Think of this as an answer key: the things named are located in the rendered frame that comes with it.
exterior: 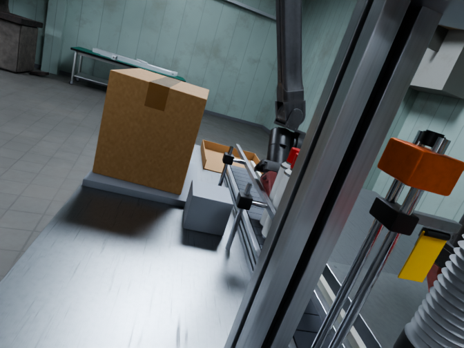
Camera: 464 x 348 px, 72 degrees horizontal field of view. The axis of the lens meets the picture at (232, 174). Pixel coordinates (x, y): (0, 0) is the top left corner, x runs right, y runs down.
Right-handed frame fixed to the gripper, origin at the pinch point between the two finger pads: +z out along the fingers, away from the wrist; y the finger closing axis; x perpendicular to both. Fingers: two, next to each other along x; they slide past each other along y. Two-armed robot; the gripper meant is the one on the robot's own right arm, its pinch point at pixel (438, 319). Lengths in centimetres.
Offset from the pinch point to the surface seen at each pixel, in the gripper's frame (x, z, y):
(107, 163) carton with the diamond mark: 47, 11, 58
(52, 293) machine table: 46, 17, 16
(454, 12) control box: 18.1, -27.5, -3.8
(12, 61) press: 312, 70, 607
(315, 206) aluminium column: 21.7, -11.5, -2.6
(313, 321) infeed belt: 5.9, 13.2, 12.1
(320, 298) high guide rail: 10.3, 4.9, 7.2
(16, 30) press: 310, 19, 607
